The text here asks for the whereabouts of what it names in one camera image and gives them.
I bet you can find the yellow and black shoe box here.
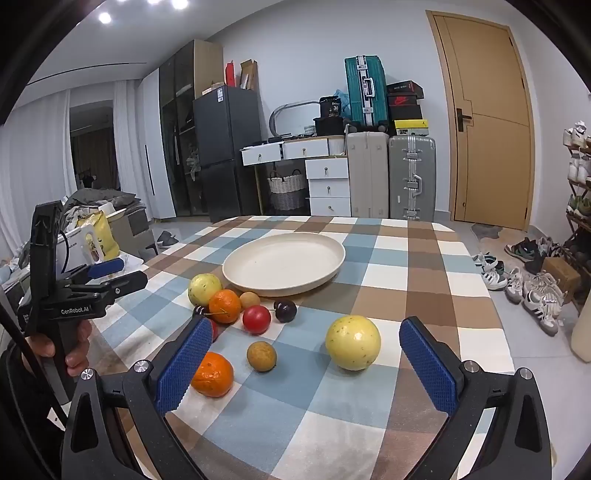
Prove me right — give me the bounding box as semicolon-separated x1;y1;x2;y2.
393;119;429;137

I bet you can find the grey bedding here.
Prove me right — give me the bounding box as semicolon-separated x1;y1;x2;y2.
65;187;141;217

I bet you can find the person's left hand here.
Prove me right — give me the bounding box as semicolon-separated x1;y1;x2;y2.
25;318;93;380

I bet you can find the white desk with drawers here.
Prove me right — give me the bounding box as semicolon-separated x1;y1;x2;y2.
240;136;352;217

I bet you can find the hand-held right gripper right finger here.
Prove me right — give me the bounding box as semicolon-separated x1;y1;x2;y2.
399;316;555;480

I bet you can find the cream round plate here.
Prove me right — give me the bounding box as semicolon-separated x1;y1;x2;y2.
222;232;346;297

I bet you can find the dark grey refrigerator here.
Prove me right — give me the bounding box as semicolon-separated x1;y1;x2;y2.
192;85;263;223

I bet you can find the silver suitcase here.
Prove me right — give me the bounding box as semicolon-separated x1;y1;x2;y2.
388;135;437;222

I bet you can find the yellow bag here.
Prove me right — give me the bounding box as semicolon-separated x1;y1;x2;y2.
78;211;121;265

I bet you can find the orange mandarin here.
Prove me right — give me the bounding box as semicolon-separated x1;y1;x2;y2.
209;289;243;324
191;352;234;398

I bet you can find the beige suitcase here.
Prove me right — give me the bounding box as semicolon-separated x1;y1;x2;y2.
346;131;391;219

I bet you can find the woven laundry basket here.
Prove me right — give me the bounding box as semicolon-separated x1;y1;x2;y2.
268;170;308;212

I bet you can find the black storage box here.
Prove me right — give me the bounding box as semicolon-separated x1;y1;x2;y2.
313;116;346;136

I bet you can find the group of racked shoes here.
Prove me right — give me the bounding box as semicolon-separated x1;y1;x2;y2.
563;121;591;217

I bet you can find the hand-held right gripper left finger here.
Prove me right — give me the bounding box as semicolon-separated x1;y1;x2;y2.
60;316;215;480

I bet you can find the brown cardboard box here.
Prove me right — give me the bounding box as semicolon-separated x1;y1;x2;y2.
541;256;581;292

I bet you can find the white cabinet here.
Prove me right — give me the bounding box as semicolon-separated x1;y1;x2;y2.
136;69;177;220

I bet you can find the person's left forearm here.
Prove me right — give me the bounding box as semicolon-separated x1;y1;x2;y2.
0;346;70;480

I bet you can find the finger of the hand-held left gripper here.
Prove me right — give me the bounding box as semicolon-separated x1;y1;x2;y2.
71;271;149;308
58;257;126;289

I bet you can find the wooden door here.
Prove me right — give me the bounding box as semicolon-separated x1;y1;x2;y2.
426;10;536;232

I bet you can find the glass door wardrobe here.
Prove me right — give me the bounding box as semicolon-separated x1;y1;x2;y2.
158;39;225;217

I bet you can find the yellow guava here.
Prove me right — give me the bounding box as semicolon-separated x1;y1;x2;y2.
325;315;382;371

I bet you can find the tall cardboard box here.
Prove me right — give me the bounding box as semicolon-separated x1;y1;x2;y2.
239;60;259;90

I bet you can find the black cable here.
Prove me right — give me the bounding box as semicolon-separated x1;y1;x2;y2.
0;302;65;416

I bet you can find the white curtain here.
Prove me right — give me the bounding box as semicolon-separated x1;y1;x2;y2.
113;76;153;217
0;90;75;259

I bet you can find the yellow-green guava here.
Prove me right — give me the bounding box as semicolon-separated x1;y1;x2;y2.
188;273;224;305

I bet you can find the oval mirror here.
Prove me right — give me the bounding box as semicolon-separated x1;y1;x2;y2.
269;99;324;139

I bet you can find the teal suitcase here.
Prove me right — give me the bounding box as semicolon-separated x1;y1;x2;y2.
344;55;389;130

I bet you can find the pile of sneakers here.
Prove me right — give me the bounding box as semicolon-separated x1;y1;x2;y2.
471;236;573;337

